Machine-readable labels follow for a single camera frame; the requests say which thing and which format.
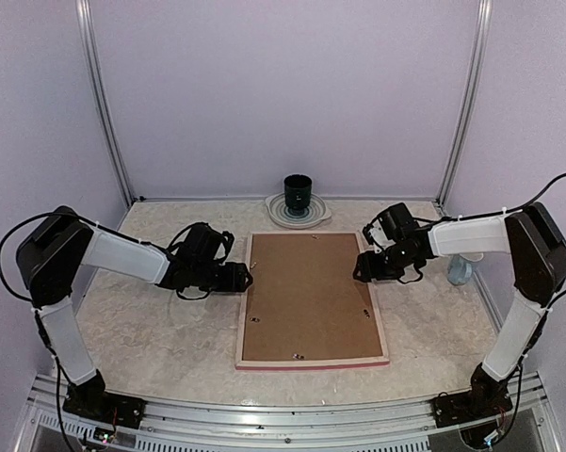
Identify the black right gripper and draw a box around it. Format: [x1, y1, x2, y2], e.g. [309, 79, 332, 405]
[353, 242, 418, 282]

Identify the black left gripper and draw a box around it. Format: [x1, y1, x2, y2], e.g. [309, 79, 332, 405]
[192, 261, 253, 292]

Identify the brown backing board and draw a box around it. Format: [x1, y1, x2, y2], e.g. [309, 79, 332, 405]
[242, 234, 383, 362]

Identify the pink wooden picture frame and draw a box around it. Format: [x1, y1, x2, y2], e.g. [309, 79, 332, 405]
[234, 230, 391, 372]

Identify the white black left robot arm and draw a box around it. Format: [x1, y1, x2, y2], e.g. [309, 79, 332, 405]
[15, 206, 253, 419]

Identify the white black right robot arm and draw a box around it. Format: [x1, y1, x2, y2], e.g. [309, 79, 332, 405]
[353, 202, 566, 418]

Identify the striped ceramic plate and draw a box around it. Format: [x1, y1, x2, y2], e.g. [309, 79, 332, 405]
[265, 193, 332, 230]

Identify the light blue paper cup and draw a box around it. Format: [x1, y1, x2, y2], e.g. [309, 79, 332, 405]
[446, 253, 484, 286]

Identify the dark green cup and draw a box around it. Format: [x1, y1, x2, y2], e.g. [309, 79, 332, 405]
[283, 174, 313, 212]

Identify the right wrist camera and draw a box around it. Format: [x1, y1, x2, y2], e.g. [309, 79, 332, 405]
[362, 220, 392, 253]

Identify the aluminium front rail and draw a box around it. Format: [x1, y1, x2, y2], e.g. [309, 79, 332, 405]
[14, 374, 563, 451]

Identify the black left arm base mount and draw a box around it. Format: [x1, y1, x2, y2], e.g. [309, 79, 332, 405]
[63, 392, 146, 429]

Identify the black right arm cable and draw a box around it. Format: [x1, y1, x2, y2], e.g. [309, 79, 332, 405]
[413, 171, 566, 307]

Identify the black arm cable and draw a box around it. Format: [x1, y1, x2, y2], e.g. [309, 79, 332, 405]
[0, 211, 76, 302]
[413, 171, 566, 307]

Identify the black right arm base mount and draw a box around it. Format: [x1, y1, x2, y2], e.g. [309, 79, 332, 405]
[430, 391, 513, 428]

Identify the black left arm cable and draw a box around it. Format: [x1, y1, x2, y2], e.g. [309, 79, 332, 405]
[0, 211, 76, 302]

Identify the right aluminium corner post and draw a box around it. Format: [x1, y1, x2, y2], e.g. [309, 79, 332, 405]
[436, 0, 493, 210]

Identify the aluminium corner post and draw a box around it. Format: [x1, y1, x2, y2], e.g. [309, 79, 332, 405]
[436, 0, 493, 210]
[75, 0, 136, 207]

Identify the left aluminium corner post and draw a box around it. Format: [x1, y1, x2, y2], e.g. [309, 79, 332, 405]
[75, 0, 136, 207]

